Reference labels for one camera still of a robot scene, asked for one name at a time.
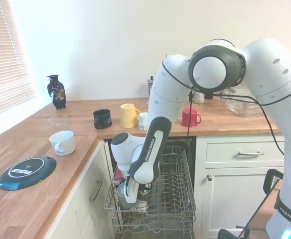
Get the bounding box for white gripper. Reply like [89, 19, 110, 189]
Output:
[123, 175, 140, 204]

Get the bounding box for grey ceramic mug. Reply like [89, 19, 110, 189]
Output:
[117, 183, 139, 209]

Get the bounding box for built-in dishwasher body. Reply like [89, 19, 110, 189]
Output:
[103, 135, 197, 239]

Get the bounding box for yellow mug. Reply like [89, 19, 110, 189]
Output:
[120, 103, 143, 128]

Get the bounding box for black mug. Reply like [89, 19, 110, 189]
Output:
[93, 109, 113, 130]

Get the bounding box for red mug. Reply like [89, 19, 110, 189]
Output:
[181, 108, 202, 128]

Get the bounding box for pink item in rack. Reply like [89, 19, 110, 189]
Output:
[113, 168, 125, 186]

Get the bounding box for white cabinet with drawers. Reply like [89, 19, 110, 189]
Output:
[39, 139, 116, 239]

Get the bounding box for small white printed cup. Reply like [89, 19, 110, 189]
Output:
[138, 112, 149, 130]

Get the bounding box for white wide cup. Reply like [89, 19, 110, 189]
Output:
[49, 130, 76, 157]

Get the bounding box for clear glass bowl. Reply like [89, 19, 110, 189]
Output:
[48, 115, 69, 132]

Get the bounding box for white cabinet with round knob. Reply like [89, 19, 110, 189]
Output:
[195, 135, 288, 239]

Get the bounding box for dark teal plate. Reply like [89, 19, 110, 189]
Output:
[0, 156, 57, 192]

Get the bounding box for glass French press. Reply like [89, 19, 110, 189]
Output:
[146, 76, 156, 100]

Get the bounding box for green white drink can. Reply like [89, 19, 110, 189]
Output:
[194, 90, 205, 105]

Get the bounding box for black painted vase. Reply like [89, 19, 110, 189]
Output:
[47, 74, 67, 110]

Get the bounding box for black clamp stand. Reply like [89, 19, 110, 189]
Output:
[217, 168, 285, 239]

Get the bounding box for clear plastic lidded container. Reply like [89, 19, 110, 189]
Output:
[220, 86, 266, 118]

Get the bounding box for beige venetian blind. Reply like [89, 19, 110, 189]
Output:
[0, 0, 38, 120]

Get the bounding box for silver drawer handle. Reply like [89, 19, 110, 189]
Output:
[237, 150, 265, 156]
[89, 178, 103, 202]

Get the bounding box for grey wire upper dish rack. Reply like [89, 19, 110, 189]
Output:
[103, 145, 196, 226]

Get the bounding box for grey wire dish rack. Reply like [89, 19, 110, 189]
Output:
[103, 145, 196, 226]
[114, 219, 196, 239]

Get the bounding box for grey wire lower dish rack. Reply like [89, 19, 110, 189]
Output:
[114, 219, 196, 239]

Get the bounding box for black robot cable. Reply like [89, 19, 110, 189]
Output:
[161, 53, 291, 156]

